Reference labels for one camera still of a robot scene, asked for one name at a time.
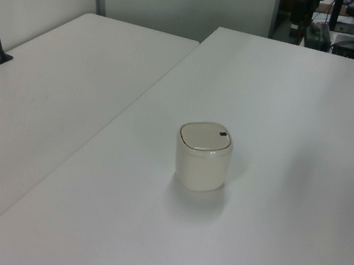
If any cream trash bin lid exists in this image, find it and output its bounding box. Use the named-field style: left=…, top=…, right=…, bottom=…
left=176, top=117, right=235, bottom=157

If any cream lidded trash bin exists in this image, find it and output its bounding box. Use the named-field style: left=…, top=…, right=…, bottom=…
left=168, top=115, right=237, bottom=197

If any black electronics box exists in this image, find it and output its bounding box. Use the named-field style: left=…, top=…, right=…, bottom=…
left=331, top=32, right=354, bottom=60

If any grey green box device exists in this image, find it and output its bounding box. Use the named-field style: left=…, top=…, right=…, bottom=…
left=302, top=21, right=334, bottom=52

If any white folding side table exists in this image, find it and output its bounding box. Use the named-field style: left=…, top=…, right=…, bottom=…
left=0, top=0, right=202, bottom=254

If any black upright stand pole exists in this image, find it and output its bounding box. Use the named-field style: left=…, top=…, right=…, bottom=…
left=329, top=0, right=344, bottom=32

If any black flat mat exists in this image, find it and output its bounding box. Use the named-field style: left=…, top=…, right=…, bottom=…
left=333, top=22, right=354, bottom=36

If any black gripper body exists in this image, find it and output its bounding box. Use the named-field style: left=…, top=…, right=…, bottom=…
left=289, top=0, right=307, bottom=25

